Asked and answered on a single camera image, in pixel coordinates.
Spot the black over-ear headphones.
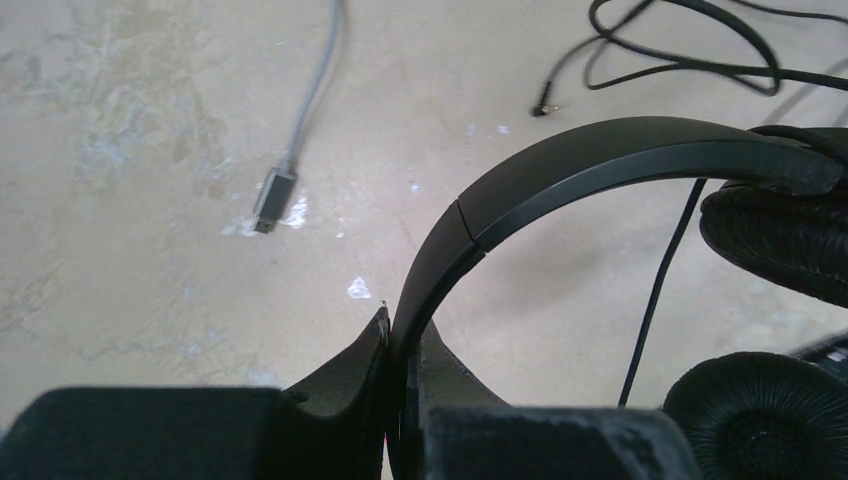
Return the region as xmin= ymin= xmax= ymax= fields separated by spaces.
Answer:
xmin=385 ymin=116 xmax=843 ymax=479

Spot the grey headphone cable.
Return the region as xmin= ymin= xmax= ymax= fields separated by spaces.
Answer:
xmin=250 ymin=0 xmax=346 ymax=236

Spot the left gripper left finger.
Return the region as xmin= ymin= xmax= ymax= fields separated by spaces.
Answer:
xmin=1 ymin=307 xmax=390 ymax=479

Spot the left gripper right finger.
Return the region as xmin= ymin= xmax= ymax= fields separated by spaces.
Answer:
xmin=400 ymin=324 xmax=702 ymax=479

